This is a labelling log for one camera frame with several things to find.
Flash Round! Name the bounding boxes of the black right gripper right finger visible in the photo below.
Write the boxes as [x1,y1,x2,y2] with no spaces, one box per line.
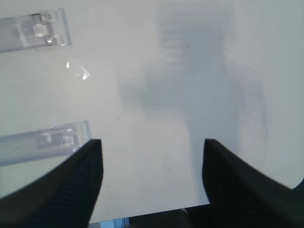
[188,139,304,228]

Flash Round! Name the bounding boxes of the clear holder under lettuce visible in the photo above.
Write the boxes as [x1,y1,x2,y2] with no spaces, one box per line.
[0,121,92,166]

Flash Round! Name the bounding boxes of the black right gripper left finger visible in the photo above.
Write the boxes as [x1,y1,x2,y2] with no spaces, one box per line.
[0,139,104,228]

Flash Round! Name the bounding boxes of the clear holder under patty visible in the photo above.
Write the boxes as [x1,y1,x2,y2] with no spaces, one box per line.
[0,8,72,53]

